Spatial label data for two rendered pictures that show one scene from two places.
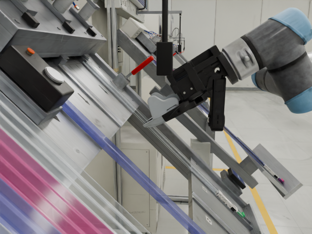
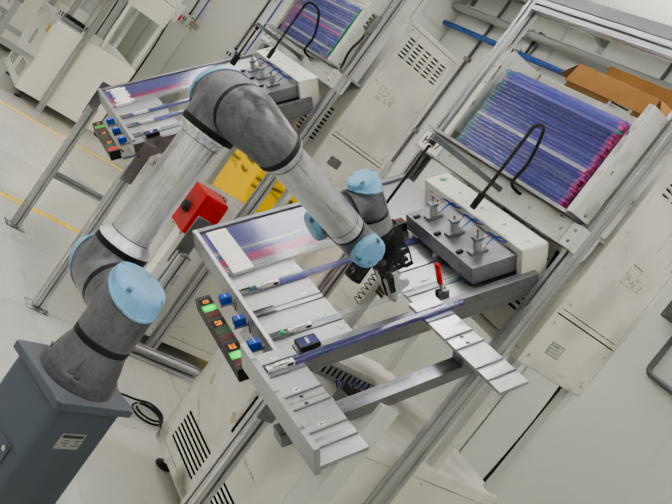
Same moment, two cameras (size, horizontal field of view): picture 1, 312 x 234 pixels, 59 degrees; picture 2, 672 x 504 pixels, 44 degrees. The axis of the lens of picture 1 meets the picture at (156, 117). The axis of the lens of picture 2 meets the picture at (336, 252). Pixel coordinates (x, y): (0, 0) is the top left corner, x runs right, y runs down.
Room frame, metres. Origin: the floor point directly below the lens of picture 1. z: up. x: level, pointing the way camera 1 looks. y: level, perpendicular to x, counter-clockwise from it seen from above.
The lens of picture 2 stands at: (1.97, -1.52, 1.24)
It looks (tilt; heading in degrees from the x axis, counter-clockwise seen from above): 7 degrees down; 137
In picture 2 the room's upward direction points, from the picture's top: 37 degrees clockwise
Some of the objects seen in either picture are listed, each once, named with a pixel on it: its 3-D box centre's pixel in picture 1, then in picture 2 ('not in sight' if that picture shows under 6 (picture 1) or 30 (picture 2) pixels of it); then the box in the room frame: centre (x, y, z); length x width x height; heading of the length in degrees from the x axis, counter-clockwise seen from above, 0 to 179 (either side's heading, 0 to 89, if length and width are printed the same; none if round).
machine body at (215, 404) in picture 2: not in sight; (312, 472); (0.37, 0.44, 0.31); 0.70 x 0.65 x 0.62; 174
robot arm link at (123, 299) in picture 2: not in sight; (124, 305); (0.67, -0.67, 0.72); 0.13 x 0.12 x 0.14; 0
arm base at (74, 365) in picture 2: not in sight; (91, 355); (0.68, -0.67, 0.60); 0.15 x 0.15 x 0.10
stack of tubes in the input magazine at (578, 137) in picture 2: not in sight; (545, 141); (0.42, 0.31, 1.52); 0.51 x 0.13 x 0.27; 174
